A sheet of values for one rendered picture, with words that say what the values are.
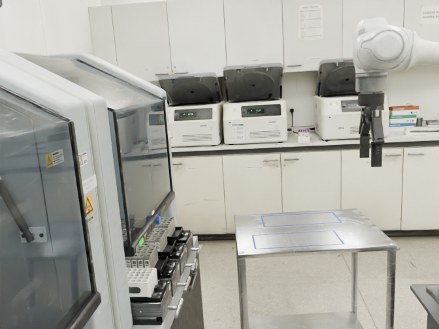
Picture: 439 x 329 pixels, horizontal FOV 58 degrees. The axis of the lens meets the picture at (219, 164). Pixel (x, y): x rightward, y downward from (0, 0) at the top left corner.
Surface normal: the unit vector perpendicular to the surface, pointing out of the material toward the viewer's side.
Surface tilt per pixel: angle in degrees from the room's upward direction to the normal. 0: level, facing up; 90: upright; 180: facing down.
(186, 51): 90
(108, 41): 90
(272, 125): 90
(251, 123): 90
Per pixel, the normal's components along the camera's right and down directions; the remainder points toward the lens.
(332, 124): -0.11, 0.21
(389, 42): -0.35, 0.20
